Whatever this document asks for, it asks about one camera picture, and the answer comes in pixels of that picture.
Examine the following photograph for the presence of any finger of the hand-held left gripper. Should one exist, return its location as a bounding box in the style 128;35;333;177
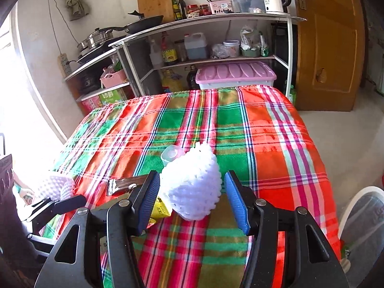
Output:
30;194;88;231
26;196;54;222

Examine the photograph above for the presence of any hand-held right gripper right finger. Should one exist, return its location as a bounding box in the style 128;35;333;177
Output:
223;169;350;288

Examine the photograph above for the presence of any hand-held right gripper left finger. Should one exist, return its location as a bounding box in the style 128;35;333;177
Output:
34;169;162;288

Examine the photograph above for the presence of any yellow wrapper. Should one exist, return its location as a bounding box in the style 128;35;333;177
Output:
148;194;174;230

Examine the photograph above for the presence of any small round white foam net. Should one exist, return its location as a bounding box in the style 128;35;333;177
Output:
37;171;75;201

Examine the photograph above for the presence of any brown paper sleeve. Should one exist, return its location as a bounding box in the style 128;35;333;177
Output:
115;176;149;193

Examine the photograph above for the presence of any tall white foam net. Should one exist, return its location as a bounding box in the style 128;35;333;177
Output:
160;142;222;221

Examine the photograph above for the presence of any small clear plastic cup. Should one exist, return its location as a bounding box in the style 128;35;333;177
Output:
161;145;185;166

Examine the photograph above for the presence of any black trash bin white rim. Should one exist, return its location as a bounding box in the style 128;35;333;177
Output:
337;186;384;288

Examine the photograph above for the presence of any red green plaid tablecloth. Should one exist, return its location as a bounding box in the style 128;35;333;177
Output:
39;84;342;288

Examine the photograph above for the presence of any dark round appliance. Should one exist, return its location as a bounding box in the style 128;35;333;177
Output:
79;76;96;95

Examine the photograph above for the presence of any yellow cooking oil bottle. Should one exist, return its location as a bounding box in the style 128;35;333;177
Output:
160;68;184;93

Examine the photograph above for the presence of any pink basket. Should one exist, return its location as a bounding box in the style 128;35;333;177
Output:
100;67;128;89

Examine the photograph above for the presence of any dark round bottle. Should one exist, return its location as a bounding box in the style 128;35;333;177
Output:
186;64;199;90

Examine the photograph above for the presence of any pink lid storage box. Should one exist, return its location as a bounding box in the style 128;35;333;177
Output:
196;61;277;91

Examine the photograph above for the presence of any white power strip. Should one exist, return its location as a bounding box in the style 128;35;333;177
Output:
57;53;70;77

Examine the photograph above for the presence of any low white kitchen shelf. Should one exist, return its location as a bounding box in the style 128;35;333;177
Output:
62;46;135;116

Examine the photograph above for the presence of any white plastic bottle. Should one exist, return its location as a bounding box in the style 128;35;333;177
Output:
148;38;164;69

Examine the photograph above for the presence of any yellow label bottle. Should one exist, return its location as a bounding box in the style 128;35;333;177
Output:
160;31;178;66

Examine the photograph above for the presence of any green bowl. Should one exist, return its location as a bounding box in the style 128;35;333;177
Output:
240;47;261;58

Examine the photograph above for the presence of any crumpled clear plastic bag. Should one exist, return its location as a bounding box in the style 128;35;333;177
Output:
210;43;230;60

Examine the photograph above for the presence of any black cooktop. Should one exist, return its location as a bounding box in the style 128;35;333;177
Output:
77;34;126;63

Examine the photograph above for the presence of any white plastic tub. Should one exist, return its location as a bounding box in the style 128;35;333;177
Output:
222;40;241;57

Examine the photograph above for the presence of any dark glass jar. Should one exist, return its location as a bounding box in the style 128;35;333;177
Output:
175;39;188;62

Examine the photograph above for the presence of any green packet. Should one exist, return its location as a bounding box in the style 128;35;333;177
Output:
259;33;270;57

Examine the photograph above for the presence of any dark tall box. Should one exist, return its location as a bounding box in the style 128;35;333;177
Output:
271;22;297;80

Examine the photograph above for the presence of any clear plastic jug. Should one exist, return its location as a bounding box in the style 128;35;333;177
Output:
184;32;208;60

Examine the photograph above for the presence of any white printed plastic bag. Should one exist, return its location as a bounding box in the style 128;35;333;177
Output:
240;25;261;51

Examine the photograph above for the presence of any steel pot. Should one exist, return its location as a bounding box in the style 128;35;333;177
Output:
76;28;116;54

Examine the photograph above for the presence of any wooden door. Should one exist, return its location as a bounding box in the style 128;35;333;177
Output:
286;0;366;112

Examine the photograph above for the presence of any curved white kitchen shelf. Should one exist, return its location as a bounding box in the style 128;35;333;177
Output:
108;12;307;96

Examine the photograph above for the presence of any black frying pan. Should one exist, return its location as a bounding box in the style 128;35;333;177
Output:
97;15;164;35

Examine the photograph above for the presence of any pink utensil holder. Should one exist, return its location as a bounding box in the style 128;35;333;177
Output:
209;0;234;15

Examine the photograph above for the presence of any clear plastic storage container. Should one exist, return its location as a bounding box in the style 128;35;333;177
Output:
229;0;266;13

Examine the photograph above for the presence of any wooden cutting board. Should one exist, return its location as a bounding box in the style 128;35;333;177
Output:
137;0;175;23

